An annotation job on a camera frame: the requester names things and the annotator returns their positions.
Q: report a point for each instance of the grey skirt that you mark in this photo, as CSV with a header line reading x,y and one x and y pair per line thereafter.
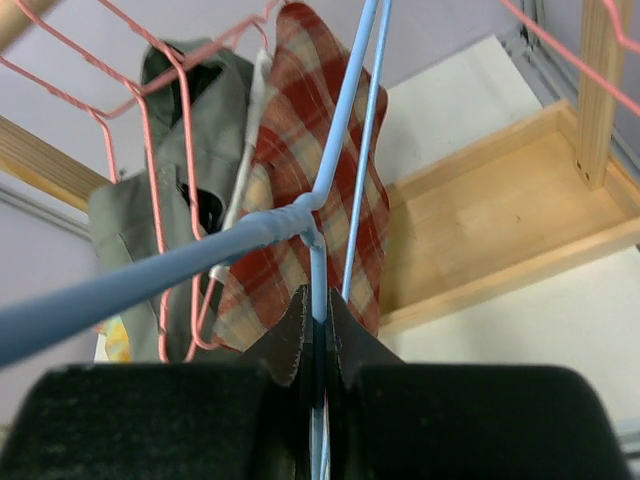
x,y
121,221

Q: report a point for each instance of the blue hanger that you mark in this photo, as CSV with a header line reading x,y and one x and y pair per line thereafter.
x,y
187,421

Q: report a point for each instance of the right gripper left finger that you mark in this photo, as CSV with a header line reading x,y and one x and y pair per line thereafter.
x,y
279,351

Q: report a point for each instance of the wooden clothes rack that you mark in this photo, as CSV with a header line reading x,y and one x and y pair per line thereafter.
x,y
529,201

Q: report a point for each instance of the lemon print skirt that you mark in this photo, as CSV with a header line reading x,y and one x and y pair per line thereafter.
x,y
113,342

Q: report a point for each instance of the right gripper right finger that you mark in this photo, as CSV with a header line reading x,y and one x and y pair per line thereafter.
x,y
350,346

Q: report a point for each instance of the aluminium rail frame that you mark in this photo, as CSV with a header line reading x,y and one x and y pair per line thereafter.
x,y
563,21

